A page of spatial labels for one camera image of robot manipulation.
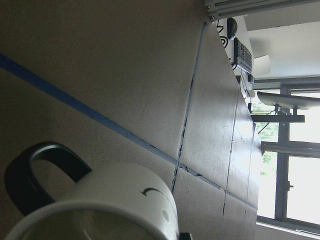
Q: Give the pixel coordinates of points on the black computer mouse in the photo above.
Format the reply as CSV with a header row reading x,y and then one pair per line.
x,y
232,28

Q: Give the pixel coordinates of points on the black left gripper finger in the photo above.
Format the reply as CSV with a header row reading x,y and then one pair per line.
x,y
185,236

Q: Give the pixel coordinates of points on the aluminium frame post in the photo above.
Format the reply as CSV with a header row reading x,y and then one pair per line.
x,y
221,9

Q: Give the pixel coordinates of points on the black keyboard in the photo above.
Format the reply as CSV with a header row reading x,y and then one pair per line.
x,y
242,56

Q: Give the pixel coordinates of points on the curved monitor on stand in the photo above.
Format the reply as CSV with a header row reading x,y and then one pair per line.
x,y
285,101

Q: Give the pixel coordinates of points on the white mug black handle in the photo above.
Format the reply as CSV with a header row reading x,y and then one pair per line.
x,y
117,201

